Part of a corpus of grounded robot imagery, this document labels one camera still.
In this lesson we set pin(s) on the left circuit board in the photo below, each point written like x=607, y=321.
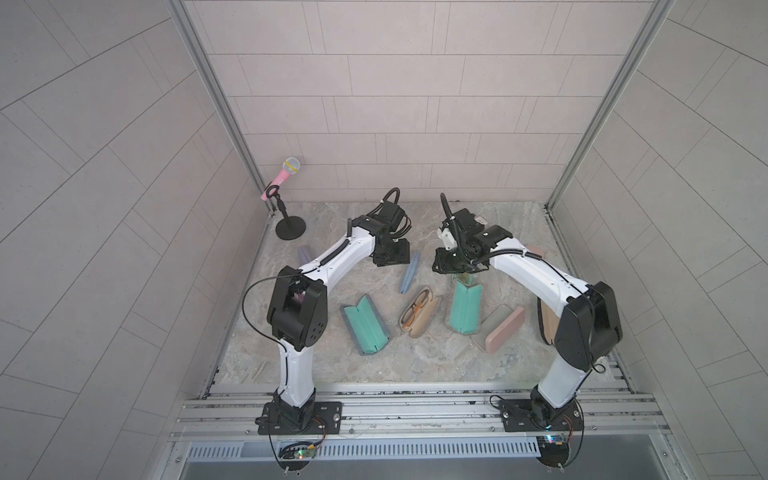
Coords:
x=298, y=451

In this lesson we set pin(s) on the right circuit board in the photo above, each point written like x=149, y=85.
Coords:
x=554, y=451

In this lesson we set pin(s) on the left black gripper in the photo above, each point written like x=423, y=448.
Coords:
x=403, y=255

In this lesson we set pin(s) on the beige glasses case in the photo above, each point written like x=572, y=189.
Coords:
x=424, y=318

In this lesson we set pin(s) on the circuit board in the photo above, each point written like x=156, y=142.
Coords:
x=298, y=451
x=554, y=451

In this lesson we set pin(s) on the teal folding glasses case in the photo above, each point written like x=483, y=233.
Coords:
x=465, y=309

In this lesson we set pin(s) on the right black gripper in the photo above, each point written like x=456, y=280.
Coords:
x=442, y=263

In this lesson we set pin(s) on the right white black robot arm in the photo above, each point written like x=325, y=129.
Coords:
x=589, y=324

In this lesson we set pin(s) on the teal open glasses case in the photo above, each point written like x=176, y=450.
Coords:
x=369, y=332

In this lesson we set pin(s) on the aluminium rail frame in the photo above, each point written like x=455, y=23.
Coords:
x=414, y=421

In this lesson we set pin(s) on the black tan open case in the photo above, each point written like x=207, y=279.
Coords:
x=548, y=322

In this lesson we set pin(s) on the pink toy microphone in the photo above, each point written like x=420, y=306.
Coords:
x=289, y=167

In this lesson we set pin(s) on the black microphone stand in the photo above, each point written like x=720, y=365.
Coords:
x=289, y=227

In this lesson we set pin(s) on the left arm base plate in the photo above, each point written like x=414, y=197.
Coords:
x=315, y=418

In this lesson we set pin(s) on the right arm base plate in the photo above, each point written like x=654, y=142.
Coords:
x=525, y=415

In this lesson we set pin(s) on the pink grey open case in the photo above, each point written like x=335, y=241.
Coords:
x=498, y=327

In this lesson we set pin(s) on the orange frame glasses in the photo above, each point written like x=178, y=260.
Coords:
x=411, y=313

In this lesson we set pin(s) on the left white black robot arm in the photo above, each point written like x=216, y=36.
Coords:
x=298, y=308

